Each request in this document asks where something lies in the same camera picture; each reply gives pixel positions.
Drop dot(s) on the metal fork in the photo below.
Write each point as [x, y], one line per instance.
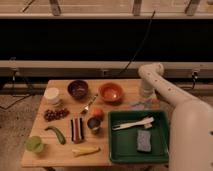
[86, 108]

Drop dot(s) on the bunch of red grapes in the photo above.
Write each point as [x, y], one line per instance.
[57, 114]

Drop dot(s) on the green chili pepper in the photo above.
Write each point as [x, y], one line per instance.
[58, 134]

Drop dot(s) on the light blue towel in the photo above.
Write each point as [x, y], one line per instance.
[140, 105]

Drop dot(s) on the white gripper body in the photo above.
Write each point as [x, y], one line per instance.
[147, 97]

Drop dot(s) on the light green cup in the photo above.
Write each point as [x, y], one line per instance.
[34, 144]

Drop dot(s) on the dark purple bowl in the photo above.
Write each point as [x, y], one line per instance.
[78, 89]

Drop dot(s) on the blue grey sponge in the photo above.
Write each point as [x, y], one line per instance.
[144, 141]

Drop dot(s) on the red orange bowl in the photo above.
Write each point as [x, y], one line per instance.
[111, 92]

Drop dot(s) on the striped dark cloth block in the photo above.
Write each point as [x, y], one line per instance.
[77, 135]

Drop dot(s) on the small metal cup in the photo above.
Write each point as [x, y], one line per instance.
[94, 125]

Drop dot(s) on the green plastic tray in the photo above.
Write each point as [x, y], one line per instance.
[124, 144]

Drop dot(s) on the yellow banana piece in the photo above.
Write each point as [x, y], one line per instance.
[84, 151]

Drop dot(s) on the orange fruit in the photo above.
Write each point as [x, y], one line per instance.
[98, 113]

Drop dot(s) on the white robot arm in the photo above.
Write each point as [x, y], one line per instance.
[191, 128]

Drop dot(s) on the white lidded jar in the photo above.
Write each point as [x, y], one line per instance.
[52, 96]

